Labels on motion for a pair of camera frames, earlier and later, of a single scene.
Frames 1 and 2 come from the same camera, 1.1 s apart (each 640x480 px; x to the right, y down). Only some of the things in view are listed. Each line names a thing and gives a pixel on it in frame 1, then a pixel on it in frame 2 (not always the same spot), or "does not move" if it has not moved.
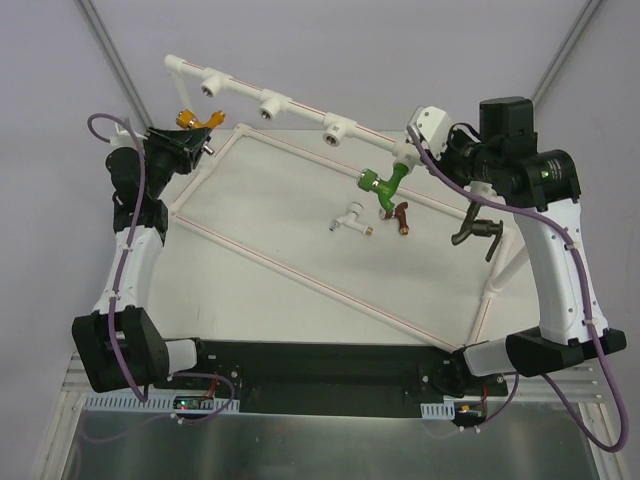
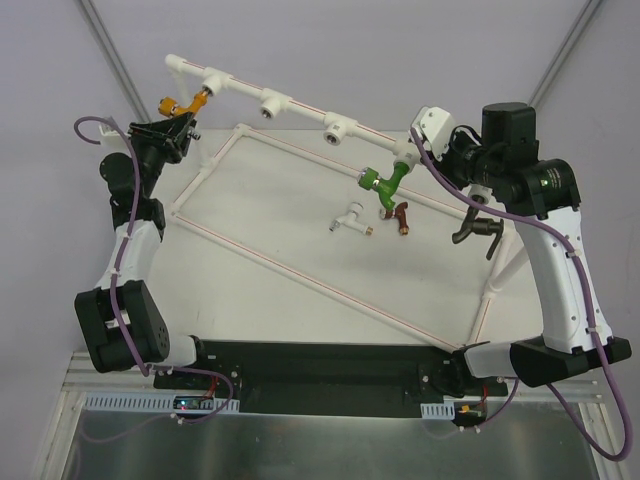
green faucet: [369, 181] does not move
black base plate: [306, 378] does not move
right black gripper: [461, 163] does not move
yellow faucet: [187, 119] -> [170, 107]
